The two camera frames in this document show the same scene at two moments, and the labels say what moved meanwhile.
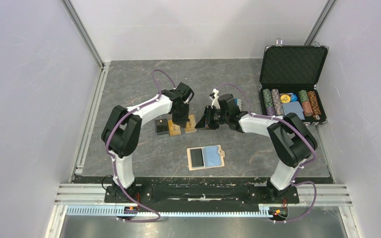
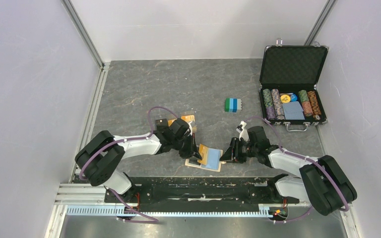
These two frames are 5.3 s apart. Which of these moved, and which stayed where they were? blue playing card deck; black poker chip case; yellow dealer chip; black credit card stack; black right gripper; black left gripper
Moved: black right gripper; black left gripper
Stayed: yellow dealer chip; black credit card stack; blue playing card deck; black poker chip case
